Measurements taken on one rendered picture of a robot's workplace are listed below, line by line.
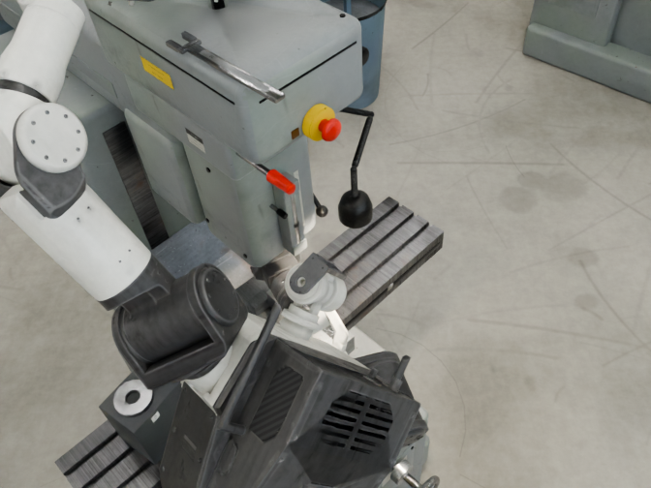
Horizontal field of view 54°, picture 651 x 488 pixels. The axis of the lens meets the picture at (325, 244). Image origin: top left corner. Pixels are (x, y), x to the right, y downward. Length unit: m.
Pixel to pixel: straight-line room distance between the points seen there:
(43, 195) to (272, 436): 0.40
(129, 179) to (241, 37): 0.73
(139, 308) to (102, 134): 0.80
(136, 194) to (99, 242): 0.95
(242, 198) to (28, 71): 0.58
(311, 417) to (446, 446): 1.86
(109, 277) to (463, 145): 3.08
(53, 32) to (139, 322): 0.37
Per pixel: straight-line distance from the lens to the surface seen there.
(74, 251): 0.80
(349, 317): 1.85
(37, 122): 0.77
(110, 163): 1.66
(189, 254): 1.93
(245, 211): 1.30
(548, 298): 3.09
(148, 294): 0.85
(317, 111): 1.06
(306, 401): 0.81
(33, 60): 0.83
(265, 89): 0.94
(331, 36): 1.06
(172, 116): 1.25
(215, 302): 0.83
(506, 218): 3.37
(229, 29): 1.09
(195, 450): 0.96
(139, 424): 1.56
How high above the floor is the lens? 2.44
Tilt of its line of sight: 50 degrees down
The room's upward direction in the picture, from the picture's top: 6 degrees counter-clockwise
